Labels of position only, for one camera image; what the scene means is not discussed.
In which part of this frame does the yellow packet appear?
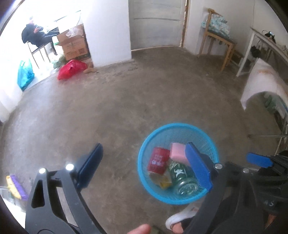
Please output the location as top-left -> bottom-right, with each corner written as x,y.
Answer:
149,170 -> 173,189

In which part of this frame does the white metal desk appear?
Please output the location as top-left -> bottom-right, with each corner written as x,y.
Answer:
236,27 -> 288,78

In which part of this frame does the green plastic bottle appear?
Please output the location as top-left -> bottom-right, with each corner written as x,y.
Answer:
169,160 -> 200,197

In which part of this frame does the wooden chair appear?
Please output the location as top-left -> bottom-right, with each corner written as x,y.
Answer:
198,8 -> 238,72

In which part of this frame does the purple broom head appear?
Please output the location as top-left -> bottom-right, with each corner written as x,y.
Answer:
6,175 -> 29,201

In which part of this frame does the cardboard box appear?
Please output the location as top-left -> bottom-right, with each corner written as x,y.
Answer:
62,40 -> 91,63
56,24 -> 87,46

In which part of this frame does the grey door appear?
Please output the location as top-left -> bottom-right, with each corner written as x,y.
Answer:
128,0 -> 188,51

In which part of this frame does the person's left hand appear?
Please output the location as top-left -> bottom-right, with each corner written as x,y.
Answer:
126,224 -> 152,234

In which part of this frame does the brown lump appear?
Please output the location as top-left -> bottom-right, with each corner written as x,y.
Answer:
84,62 -> 98,74

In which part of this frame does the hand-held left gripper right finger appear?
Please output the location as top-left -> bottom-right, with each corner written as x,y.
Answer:
182,142 -> 270,234

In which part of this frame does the metal tube frame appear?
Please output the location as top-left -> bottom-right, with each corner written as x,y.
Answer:
247,132 -> 288,156

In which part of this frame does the red plastic bag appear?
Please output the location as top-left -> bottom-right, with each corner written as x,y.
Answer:
57,59 -> 88,81

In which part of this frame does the patterned teal cushion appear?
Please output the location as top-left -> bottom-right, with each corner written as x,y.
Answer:
201,13 -> 231,38

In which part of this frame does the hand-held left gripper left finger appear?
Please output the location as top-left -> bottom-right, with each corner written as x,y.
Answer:
24,142 -> 104,234

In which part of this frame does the floral tablecloth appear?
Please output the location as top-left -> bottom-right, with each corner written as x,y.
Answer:
240,58 -> 288,111

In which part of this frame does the red drink can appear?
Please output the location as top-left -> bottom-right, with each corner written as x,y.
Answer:
147,147 -> 170,175

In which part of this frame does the pink sponge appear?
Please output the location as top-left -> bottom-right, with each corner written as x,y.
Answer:
169,142 -> 192,167

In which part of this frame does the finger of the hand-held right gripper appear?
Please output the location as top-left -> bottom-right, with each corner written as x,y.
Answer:
246,150 -> 288,172

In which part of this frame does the blue plastic mesh basket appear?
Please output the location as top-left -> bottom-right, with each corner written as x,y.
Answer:
138,123 -> 220,205

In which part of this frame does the metal chair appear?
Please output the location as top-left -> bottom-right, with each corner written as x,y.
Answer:
27,42 -> 51,69

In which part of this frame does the person's foot in white slipper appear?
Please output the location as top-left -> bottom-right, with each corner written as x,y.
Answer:
165,202 -> 203,234

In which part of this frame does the blue plastic bag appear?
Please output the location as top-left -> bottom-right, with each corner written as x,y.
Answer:
17,59 -> 35,91

